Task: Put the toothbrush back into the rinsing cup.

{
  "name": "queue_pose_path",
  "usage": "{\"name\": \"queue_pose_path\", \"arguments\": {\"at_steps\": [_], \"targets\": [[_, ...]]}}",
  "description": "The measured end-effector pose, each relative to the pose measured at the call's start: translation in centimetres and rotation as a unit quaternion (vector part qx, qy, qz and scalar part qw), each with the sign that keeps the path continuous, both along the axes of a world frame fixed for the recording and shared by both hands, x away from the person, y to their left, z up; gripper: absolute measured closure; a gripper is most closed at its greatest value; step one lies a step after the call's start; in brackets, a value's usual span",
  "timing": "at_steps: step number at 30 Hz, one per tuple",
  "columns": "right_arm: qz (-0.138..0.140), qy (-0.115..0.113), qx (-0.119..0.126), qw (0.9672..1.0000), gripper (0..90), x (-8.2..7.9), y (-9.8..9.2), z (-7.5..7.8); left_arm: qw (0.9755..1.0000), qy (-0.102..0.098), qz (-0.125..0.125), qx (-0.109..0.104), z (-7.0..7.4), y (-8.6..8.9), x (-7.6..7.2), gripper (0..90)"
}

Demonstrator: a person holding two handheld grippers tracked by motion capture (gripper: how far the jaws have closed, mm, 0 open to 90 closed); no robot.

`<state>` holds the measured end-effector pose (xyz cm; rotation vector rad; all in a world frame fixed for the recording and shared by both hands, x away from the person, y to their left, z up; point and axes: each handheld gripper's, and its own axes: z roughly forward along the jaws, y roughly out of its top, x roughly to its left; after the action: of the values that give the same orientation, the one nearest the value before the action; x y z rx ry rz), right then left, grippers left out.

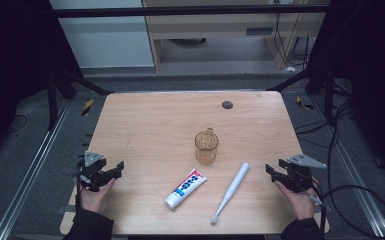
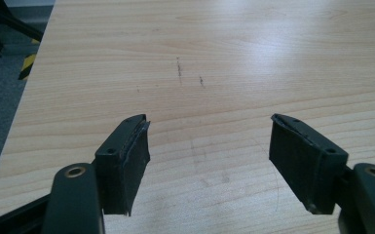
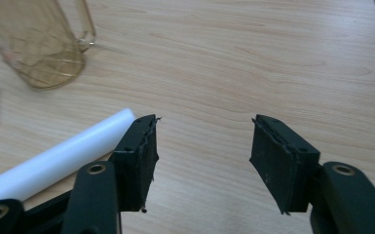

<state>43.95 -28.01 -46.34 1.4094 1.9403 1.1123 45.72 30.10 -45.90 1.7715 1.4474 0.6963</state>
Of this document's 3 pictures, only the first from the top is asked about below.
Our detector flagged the black horizontal frame bar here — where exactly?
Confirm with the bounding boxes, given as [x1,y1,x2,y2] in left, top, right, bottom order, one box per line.
[51,4,331,18]

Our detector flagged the black curtain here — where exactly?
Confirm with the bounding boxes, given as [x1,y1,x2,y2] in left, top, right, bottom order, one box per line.
[0,0,81,168]
[308,0,385,184]

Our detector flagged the grey tape strip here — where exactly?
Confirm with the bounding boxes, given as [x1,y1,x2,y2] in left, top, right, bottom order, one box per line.
[57,204,80,215]

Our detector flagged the person's right hand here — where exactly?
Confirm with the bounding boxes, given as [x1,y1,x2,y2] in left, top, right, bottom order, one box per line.
[274,181,318,221]

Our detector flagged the aluminium floor rail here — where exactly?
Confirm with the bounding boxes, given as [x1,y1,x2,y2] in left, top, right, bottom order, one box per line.
[309,96,385,239]
[0,99,72,240]

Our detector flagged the white toothpaste tube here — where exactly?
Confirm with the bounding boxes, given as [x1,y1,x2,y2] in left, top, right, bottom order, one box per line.
[164,168,209,211]

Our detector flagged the light wooden desk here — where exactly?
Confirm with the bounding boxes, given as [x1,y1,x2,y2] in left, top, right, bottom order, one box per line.
[142,0,331,73]

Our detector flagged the yellow black striped tape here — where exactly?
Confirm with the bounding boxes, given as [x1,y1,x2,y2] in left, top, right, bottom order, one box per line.
[295,95,315,111]
[81,98,95,117]

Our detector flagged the amber glass cup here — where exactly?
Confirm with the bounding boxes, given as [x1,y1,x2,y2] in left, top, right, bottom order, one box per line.
[194,127,220,166]

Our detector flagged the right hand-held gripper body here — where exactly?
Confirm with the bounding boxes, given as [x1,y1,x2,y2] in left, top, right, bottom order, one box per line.
[280,153,328,194]

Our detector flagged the white electric toothbrush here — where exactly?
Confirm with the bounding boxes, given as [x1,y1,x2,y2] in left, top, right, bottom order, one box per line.
[210,162,250,226]

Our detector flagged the black metal stand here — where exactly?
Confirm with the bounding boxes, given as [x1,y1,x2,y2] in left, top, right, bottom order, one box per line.
[266,64,336,127]
[45,64,114,132]

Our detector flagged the white cabinet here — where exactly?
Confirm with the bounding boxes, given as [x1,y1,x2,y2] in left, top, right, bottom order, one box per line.
[49,0,156,69]

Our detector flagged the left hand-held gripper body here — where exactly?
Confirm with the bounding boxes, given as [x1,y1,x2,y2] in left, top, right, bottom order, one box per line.
[76,150,110,193]

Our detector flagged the black hanging desk cables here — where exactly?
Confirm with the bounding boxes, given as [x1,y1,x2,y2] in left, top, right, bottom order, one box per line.
[272,0,316,68]

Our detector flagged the thin black floor cable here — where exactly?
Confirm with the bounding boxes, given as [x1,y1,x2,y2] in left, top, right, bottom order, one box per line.
[5,114,29,135]

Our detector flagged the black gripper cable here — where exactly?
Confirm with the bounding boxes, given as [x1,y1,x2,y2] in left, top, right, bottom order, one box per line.
[304,178,328,236]

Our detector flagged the person's left hand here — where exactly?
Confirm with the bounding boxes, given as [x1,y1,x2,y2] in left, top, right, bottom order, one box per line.
[76,178,117,214]

